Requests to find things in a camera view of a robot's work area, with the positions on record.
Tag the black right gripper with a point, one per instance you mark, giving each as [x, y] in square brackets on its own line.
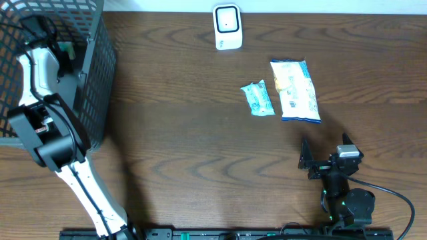
[319, 167]

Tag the yellow blue snack bag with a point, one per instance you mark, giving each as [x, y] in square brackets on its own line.
[296, 90]

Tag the light teal wipes pack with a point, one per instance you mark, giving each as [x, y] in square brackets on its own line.
[258, 99]

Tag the green tissue pack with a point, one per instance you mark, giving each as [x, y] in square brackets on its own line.
[69, 47]

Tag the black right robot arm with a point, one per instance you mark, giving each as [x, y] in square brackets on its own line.
[347, 207]

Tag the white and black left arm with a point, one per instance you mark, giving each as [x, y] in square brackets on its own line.
[54, 136]

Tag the dark grey mesh basket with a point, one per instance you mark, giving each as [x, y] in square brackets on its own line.
[88, 88]

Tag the round black tin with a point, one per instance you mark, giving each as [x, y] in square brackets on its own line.
[46, 126]

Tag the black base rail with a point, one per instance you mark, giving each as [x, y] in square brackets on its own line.
[247, 234]

